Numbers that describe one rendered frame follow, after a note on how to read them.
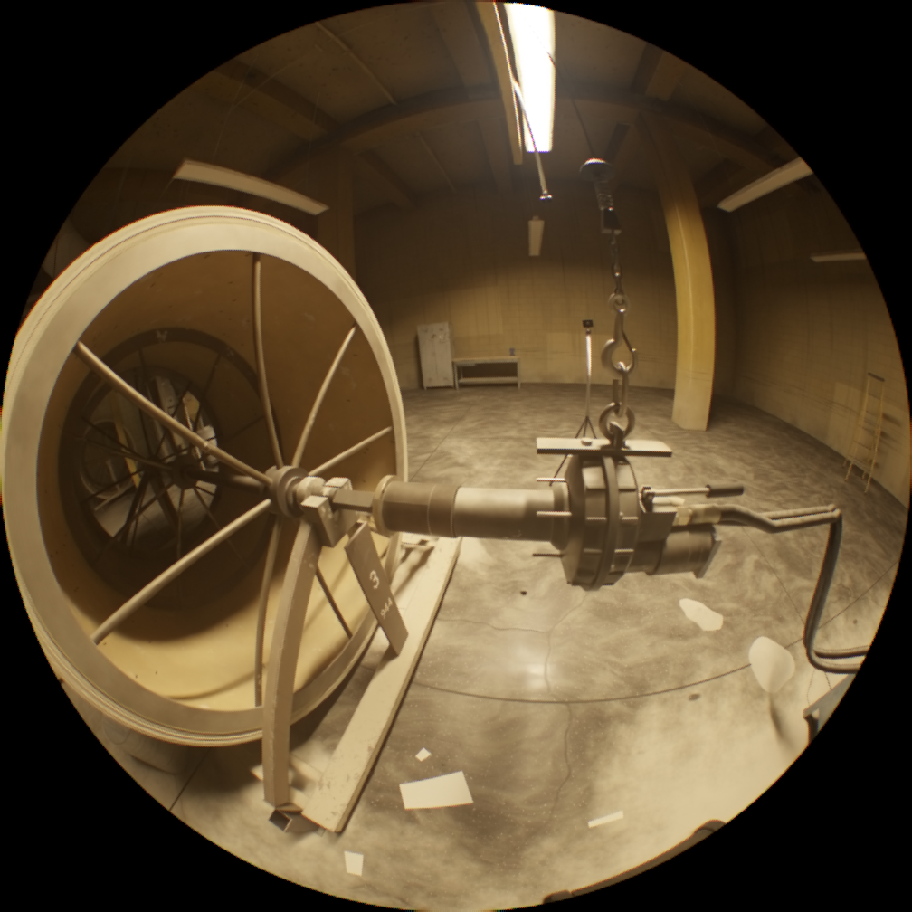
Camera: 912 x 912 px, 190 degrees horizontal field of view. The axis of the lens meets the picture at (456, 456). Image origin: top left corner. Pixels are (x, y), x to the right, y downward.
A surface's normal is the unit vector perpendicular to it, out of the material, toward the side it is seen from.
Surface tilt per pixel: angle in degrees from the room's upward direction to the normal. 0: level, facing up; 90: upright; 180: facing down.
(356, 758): 0
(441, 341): 90
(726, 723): 0
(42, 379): 90
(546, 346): 90
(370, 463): 69
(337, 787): 0
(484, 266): 90
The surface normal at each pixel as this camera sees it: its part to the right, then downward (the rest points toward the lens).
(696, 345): -0.25, 0.40
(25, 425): 0.97, 0.02
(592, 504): -0.40, -0.32
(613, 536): -0.25, -0.03
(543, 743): -0.08, -0.92
